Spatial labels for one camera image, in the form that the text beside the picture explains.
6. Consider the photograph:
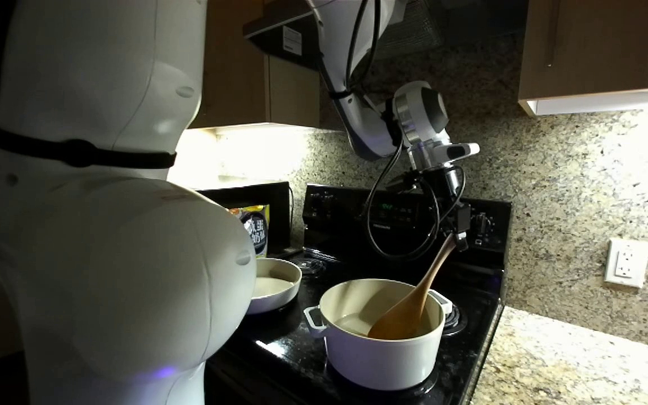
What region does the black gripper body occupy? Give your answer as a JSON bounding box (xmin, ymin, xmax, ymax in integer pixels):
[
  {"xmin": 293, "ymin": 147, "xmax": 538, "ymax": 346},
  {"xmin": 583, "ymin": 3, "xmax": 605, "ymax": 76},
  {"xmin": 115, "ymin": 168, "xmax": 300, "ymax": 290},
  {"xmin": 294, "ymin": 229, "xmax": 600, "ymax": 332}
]
[{"xmin": 442, "ymin": 185, "xmax": 477, "ymax": 229}]

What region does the wooden spoon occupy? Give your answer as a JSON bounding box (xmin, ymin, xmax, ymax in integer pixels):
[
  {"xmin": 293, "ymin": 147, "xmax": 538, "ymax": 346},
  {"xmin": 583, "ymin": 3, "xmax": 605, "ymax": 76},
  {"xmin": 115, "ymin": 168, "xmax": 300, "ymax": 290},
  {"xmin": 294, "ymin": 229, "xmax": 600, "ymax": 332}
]
[{"xmin": 366, "ymin": 229, "xmax": 471, "ymax": 343}]

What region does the black electric stove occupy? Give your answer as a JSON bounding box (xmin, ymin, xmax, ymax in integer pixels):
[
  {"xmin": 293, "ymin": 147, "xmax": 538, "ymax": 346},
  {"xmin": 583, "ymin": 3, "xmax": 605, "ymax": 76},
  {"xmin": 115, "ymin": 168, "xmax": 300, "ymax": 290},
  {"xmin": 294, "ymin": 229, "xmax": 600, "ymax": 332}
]
[{"xmin": 204, "ymin": 182, "xmax": 515, "ymax": 405}]

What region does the black microwave oven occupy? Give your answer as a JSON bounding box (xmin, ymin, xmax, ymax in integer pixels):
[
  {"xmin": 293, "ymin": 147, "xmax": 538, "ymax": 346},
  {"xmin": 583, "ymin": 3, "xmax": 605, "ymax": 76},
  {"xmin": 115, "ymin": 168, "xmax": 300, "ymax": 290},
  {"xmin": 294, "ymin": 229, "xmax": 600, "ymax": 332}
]
[{"xmin": 200, "ymin": 181, "xmax": 294, "ymax": 261}]

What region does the white bowl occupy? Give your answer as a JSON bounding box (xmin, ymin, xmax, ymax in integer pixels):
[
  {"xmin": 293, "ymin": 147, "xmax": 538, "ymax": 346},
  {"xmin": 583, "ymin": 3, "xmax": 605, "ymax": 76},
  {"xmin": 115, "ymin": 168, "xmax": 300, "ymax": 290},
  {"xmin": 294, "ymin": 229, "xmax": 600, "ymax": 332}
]
[{"xmin": 247, "ymin": 254, "xmax": 306, "ymax": 318}]

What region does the yellow black snack bag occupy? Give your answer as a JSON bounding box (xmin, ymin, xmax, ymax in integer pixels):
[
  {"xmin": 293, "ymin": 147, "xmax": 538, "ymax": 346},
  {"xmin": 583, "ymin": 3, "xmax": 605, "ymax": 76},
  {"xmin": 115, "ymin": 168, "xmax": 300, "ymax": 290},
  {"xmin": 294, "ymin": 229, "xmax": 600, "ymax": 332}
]
[{"xmin": 232, "ymin": 202, "xmax": 274, "ymax": 258}]

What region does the brown upper cabinet plain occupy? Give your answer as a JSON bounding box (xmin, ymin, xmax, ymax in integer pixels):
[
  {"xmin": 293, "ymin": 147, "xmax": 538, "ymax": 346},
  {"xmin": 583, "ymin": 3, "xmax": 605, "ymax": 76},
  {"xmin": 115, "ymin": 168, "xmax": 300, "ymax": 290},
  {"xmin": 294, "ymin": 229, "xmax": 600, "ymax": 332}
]
[{"xmin": 191, "ymin": 0, "xmax": 326, "ymax": 134}]

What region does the range hood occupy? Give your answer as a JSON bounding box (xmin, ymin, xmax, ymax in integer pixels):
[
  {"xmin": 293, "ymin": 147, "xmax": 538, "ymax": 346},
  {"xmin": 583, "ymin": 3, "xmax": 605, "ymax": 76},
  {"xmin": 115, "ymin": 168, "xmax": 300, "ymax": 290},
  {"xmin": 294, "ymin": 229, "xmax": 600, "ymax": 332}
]
[{"xmin": 241, "ymin": 0, "xmax": 326, "ymax": 75}]

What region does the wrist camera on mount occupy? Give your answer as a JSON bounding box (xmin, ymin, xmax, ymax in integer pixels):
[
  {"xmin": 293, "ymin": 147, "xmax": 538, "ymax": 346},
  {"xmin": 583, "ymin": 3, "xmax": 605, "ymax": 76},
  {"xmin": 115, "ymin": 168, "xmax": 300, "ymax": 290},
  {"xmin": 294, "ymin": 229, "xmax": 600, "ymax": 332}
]
[{"xmin": 442, "ymin": 140, "xmax": 484, "ymax": 199}]

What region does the white pot with handles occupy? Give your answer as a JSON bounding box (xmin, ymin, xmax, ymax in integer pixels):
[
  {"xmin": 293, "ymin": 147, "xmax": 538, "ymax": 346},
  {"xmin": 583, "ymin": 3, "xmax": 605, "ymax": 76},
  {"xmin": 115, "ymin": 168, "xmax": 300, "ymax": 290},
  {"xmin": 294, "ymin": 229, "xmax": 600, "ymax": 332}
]
[{"xmin": 301, "ymin": 274, "xmax": 457, "ymax": 395}]

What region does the white wall outlet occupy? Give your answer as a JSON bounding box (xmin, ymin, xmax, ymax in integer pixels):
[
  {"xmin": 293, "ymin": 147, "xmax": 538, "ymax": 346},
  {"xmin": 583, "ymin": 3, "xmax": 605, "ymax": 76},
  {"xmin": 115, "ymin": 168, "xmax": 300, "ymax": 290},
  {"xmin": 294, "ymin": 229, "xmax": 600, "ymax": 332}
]
[{"xmin": 603, "ymin": 237, "xmax": 648, "ymax": 293}]

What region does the brown upper cabinet with handles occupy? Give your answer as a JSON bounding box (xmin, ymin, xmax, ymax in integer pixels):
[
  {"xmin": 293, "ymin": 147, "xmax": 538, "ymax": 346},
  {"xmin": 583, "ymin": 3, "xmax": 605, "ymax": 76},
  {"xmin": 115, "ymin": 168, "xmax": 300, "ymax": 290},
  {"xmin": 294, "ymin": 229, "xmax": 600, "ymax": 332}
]
[{"xmin": 515, "ymin": 0, "xmax": 648, "ymax": 119}]

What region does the black strap around robot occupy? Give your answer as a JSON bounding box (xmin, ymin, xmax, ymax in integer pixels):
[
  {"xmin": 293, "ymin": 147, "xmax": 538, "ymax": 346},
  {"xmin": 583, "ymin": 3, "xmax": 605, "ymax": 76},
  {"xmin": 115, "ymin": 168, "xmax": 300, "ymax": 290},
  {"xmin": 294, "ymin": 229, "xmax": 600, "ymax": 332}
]
[{"xmin": 0, "ymin": 126, "xmax": 181, "ymax": 172}]

